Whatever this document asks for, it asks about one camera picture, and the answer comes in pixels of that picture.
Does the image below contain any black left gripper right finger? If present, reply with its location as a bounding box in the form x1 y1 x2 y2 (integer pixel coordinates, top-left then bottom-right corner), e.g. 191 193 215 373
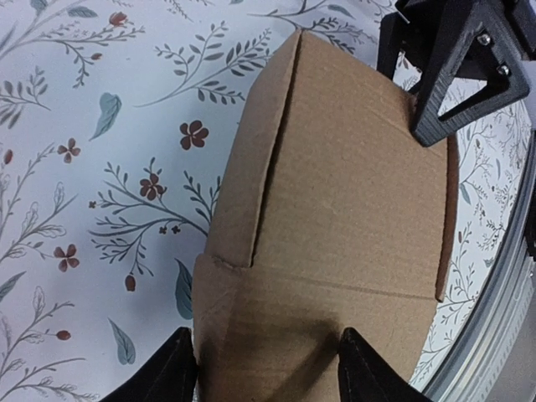
338 327 430 402

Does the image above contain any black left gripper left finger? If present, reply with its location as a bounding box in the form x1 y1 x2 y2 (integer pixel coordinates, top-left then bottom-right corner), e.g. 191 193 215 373
102 327 198 402

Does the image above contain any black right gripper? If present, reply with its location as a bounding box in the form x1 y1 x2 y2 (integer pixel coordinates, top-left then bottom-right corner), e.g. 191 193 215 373
376 0 535 147

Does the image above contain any brown cardboard box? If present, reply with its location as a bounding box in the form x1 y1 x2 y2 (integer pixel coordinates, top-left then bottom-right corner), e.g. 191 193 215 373
192 32 458 401

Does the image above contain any floral patterned table mat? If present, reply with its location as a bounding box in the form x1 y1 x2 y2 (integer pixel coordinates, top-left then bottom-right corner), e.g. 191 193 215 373
0 0 533 394

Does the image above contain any aluminium front rail frame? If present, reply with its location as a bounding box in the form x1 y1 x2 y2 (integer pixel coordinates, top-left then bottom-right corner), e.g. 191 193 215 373
424 133 535 401

